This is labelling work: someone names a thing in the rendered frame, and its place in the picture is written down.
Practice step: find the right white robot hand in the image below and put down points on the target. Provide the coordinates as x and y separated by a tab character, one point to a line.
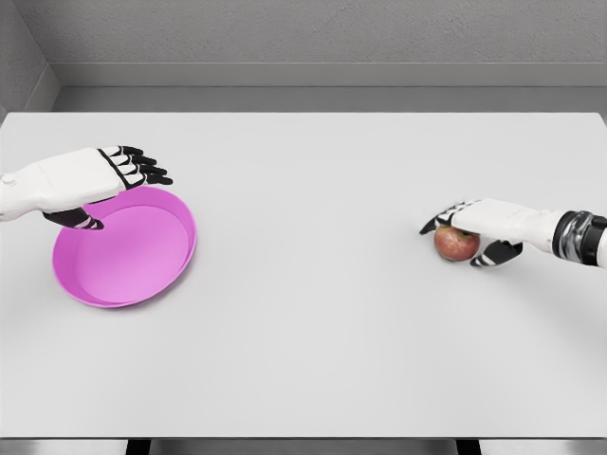
493	219

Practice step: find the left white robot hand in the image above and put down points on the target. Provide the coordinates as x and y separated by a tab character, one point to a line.
80	182

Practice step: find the red apple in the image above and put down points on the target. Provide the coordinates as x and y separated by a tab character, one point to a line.
454	244

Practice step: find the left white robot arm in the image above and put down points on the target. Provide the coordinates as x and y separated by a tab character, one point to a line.
13	195

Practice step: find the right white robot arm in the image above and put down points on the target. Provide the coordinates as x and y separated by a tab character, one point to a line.
574	237

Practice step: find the pink round plate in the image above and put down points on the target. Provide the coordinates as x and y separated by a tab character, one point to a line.
128	251

